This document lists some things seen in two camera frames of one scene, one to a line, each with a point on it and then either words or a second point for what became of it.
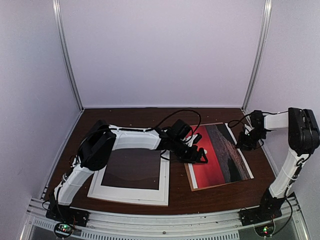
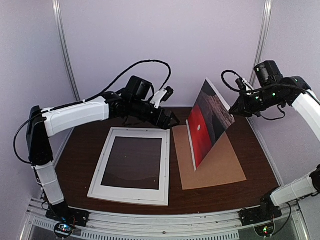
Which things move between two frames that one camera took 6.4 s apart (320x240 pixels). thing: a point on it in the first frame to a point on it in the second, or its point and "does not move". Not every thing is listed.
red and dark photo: (225, 162) to (210, 118)
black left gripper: (191, 159) to (167, 118)
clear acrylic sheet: (136, 168) does not move
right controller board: (265, 230) does not move
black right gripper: (242, 143) to (243, 107)
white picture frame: (138, 175) does not move
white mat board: (134, 193) does not move
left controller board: (63, 230) does not move
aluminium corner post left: (56, 4) does not move
